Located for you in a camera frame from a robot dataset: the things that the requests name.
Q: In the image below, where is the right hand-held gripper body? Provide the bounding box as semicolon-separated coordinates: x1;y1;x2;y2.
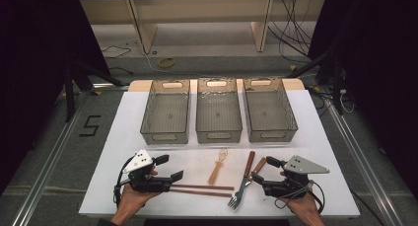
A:
262;155;330;199

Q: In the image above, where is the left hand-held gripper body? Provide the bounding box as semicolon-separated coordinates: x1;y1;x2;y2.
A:
122;149;173;194

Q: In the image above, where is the metal fork with wooden handle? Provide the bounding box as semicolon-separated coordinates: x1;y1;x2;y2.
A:
227;150;256;211

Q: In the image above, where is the brown wooden chopstick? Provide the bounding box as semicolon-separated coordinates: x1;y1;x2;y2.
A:
171;184;235;190
169;188;233;198

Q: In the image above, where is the small whisk with wooden handle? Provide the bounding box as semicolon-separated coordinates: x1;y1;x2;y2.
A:
207;148;230;186

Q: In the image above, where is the smoky transparent plastic bin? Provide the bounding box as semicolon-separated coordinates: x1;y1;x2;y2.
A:
195;77;244;144
243;77;299;143
140;79;191;145

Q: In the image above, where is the person's left hand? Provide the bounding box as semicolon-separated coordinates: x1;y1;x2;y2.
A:
113;168;162;221

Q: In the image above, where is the person's right hand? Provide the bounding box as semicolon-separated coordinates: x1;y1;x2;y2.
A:
285;191;325;221

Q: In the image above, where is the white table cover sheet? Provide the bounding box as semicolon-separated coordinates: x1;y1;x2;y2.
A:
78;89;361;219

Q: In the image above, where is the black metal stand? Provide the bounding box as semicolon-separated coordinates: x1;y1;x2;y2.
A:
285;49;346;115

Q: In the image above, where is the black tripod stand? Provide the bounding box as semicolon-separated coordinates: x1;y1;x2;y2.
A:
63;59;131;123

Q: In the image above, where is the yellow tape roll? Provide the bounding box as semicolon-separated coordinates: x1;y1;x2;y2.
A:
158;56;176;69

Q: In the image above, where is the black curtain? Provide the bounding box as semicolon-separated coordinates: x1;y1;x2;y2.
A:
309;0;418;200
0;0;111;194

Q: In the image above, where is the light wooden desk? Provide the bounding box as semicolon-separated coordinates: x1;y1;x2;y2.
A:
80;0;326;55

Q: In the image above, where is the right hand-held gripper black cable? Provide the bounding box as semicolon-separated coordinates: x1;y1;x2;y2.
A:
274;180;326;215

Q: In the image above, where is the hand-held gripper black cable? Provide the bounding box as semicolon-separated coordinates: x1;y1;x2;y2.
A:
274;180;326;215
112;156;133;207

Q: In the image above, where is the left hand-held gripper black cable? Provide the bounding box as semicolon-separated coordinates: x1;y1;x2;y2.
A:
112;156;133;207

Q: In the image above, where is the aluminium floor rail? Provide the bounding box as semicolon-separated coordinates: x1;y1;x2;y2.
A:
323;87;405;226
11;91;92;226

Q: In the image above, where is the white looped cable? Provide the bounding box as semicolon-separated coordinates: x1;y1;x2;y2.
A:
339;89;356;114

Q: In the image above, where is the thin white floor cable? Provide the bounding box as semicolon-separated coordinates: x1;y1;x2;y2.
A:
134;41;198;78

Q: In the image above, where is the thin black floor cable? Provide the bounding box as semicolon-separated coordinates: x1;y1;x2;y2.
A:
102;45;132;59

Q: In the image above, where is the bundle of black cables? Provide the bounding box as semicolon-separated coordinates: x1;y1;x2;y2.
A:
267;0;314;64

